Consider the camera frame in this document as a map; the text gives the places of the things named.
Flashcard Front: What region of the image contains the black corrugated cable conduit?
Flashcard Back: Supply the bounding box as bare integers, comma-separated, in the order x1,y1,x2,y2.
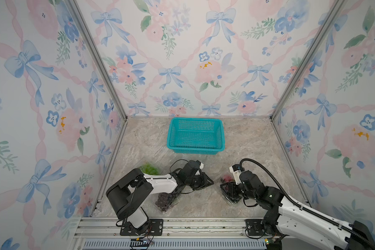
239,158,375,250

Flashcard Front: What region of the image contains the teal plastic basket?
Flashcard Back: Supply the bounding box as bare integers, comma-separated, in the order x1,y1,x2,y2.
167,117,225,155

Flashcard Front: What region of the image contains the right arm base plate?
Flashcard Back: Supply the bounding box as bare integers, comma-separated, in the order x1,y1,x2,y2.
244,219,281,238

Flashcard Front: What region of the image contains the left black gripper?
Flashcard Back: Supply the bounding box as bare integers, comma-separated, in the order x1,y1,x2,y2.
185,172,214,191

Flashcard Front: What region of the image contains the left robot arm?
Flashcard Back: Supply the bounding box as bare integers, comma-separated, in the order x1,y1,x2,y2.
106,160,214,235

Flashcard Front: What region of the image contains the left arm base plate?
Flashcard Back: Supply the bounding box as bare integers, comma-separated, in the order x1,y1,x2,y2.
120,219,164,237

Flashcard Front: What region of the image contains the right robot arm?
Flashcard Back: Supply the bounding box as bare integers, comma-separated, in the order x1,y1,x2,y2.
223,167,375,250

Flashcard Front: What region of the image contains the clear plastic clamshell container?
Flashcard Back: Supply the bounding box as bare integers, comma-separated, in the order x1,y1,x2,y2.
137,159,161,176

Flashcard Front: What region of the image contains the dark purple grape bunch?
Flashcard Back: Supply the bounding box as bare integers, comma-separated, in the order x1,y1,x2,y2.
155,193,178,212

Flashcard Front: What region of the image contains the green grape bunch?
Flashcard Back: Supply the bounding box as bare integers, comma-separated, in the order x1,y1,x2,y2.
140,163,160,176

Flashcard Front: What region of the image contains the aluminium front rail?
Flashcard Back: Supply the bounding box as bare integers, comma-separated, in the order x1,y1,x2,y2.
69,217,341,250

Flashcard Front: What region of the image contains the red grape bunch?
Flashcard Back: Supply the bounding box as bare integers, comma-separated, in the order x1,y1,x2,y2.
221,174,234,183

